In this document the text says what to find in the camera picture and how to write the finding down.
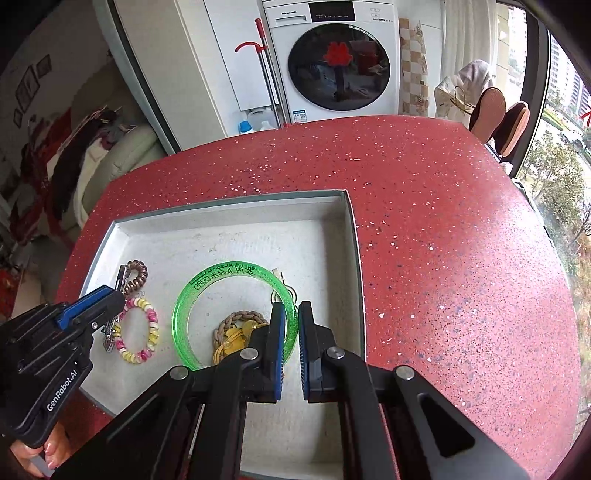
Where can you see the grey jewelry tray box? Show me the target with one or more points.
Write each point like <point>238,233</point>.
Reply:
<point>207,249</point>

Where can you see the white washing machine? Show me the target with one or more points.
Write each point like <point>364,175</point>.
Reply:
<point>281,69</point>

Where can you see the small wall picture frame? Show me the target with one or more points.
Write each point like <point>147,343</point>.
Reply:
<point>44,66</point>

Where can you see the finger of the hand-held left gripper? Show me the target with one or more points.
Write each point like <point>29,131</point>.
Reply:
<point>92,307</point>
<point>108,321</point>

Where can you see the white tall cabinet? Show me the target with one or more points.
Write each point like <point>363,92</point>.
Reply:
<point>207,69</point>

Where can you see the large wall picture frame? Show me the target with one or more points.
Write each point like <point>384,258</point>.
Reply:
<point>27,90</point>

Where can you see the green translucent bangle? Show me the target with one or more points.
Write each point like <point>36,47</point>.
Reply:
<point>184,295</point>

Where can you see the white bottle blue cap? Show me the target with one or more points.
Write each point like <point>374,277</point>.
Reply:
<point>244,128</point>

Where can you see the person's left hand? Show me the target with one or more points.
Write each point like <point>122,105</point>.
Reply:
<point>51,452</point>

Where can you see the white bag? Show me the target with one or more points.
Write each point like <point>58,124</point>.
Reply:
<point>475,74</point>

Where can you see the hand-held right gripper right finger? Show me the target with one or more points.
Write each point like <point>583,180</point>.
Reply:
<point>304,355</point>

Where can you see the cream sofa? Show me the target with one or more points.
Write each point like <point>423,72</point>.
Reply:
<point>129,152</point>

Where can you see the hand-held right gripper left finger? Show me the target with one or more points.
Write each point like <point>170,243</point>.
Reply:
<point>277,355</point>

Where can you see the brown slipper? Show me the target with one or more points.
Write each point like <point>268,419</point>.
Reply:
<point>512,129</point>
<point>487,115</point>

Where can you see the pile of clothes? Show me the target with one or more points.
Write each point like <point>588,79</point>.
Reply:
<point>60,157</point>

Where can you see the white plastic jug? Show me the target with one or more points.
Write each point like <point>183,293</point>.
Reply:
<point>264,121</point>

